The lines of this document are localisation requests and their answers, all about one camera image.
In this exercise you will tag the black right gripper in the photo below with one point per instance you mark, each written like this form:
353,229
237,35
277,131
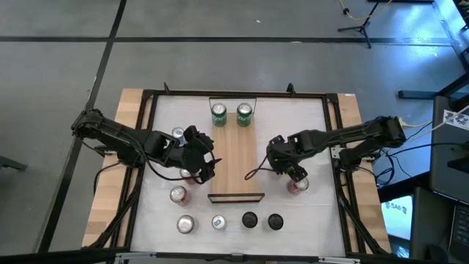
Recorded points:
289,155

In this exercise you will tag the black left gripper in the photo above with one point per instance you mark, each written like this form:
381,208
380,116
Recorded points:
187,155

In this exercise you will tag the red Coke Zero can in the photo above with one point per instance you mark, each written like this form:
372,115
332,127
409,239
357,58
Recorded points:
187,179

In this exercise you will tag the red Coca-Cola can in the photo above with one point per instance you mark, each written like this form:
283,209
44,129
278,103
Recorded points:
179,193
301,186

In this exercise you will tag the blue silver Red Bull can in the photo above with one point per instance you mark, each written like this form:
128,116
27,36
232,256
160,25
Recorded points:
178,132
218,222

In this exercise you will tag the green Sprite can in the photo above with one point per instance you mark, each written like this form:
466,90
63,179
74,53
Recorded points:
244,117
219,117

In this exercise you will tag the black can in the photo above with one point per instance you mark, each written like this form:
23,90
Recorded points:
250,219

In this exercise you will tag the silver Diet Coke can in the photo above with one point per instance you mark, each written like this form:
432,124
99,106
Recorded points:
185,224

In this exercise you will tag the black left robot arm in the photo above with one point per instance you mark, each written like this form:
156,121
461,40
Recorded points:
110,133

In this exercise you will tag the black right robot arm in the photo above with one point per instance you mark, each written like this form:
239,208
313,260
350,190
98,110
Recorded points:
351,133

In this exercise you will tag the wooden tray board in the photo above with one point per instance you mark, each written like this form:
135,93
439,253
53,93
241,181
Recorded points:
234,154

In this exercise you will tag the yellow power strip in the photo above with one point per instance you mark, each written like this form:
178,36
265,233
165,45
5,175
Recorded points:
403,122

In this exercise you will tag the white SA6 sign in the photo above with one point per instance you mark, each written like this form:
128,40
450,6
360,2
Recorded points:
397,223

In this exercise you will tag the black stand base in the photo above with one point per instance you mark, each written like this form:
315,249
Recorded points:
417,94

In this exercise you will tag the black tripod stand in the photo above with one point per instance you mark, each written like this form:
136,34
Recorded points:
361,27

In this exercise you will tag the dark grey desk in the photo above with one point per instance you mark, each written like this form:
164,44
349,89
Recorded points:
428,220

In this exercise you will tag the dark grey equipment cabinet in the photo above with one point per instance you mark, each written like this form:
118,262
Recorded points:
448,165

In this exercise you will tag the white fiducial tag sheet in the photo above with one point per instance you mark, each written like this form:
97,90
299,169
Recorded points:
456,119

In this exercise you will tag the dark stand leg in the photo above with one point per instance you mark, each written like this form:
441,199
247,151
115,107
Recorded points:
12,163

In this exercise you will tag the black keyboard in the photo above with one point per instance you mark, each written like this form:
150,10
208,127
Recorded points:
461,234

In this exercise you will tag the grey metal truss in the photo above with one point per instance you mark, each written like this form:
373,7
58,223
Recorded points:
441,16

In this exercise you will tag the black aluminium table frame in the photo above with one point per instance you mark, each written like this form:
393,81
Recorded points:
183,92

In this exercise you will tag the silver camera mount bar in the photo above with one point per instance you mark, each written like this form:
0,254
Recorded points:
139,256

